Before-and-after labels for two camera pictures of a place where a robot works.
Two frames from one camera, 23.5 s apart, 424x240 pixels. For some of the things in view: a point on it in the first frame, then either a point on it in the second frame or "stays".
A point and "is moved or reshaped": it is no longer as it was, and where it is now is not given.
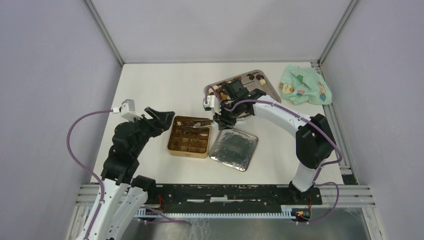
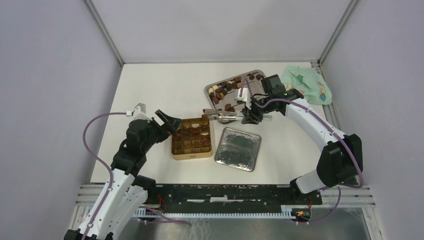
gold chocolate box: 189,142 stays
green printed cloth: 299,85 stays
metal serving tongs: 184,121 is moved or reshaped
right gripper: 221,126 to 251,112
